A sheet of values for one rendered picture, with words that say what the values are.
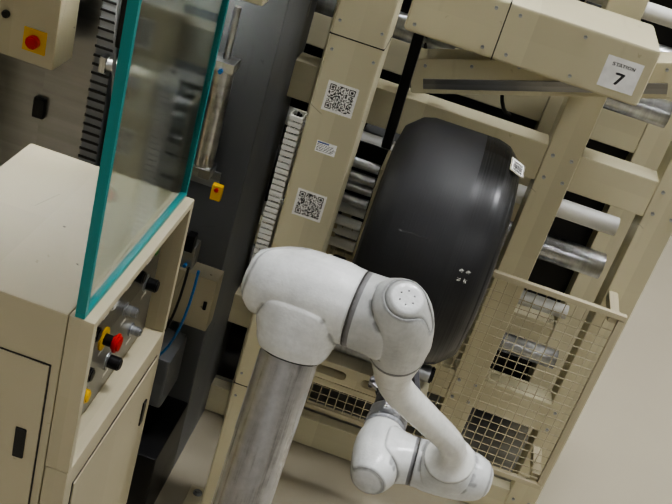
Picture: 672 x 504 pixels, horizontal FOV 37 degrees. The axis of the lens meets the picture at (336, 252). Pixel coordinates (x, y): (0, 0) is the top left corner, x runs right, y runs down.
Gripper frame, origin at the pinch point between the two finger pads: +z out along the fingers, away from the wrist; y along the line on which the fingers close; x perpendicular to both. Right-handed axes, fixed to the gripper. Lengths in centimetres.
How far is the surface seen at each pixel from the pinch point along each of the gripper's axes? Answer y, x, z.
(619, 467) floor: -101, 120, 116
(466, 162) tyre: 1.7, -40.3, 24.7
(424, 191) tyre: 8.7, -35.5, 14.4
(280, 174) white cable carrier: 43, -20, 25
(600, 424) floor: -94, 123, 140
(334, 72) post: 37, -50, 28
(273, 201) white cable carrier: 43, -11, 26
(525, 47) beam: -3, -59, 56
